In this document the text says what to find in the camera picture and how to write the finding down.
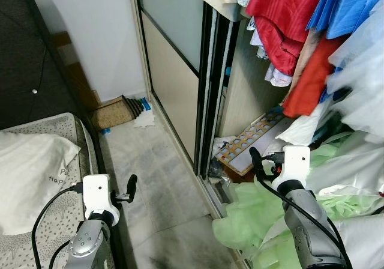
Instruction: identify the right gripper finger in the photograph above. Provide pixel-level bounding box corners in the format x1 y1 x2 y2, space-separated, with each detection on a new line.
249 147 265 181

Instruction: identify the orange perforated board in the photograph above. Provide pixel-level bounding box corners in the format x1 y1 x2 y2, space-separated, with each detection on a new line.
215 110 293 177

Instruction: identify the green tulle dress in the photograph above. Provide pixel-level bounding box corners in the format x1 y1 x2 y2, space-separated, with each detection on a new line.
213 131 384 269

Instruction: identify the crumpled white paper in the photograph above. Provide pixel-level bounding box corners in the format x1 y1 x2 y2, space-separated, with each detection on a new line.
133 110 155 128

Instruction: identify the black ribbed object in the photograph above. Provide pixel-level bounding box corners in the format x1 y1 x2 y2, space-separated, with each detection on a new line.
123 95 148 118

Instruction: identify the white printed pillow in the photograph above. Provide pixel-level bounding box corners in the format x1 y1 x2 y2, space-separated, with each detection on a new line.
0 131 82 237

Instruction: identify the white quilted mattress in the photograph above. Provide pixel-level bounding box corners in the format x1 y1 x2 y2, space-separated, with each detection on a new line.
0 113 116 269

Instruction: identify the orange-red garment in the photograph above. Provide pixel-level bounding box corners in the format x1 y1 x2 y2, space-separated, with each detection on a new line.
282 36 349 118

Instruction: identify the wardrobe sliding door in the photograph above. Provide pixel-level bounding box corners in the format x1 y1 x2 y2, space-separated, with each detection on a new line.
133 0 218 177

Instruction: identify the white cloth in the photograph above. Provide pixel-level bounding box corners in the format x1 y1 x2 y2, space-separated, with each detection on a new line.
333 214 384 269

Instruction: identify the translucent white garment cover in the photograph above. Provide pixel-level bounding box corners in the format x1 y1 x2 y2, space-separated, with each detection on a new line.
327 0 384 139

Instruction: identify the red garment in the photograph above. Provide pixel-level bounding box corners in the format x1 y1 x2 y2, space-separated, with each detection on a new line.
245 0 329 77

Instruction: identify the black tufted headboard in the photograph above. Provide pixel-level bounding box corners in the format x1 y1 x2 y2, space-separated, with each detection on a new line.
0 0 101 139

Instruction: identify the blue garment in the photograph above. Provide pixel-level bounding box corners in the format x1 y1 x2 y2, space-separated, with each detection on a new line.
309 0 384 40

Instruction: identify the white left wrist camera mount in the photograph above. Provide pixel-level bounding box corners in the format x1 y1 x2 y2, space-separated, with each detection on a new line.
82 174 121 226

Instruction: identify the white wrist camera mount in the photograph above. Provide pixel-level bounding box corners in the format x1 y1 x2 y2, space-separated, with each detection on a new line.
82 174 121 226
273 146 311 192

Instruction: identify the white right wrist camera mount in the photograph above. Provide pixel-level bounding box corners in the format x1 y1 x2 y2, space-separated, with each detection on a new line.
273 146 311 192

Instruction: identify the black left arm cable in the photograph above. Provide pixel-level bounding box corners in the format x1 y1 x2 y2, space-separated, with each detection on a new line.
31 183 85 269

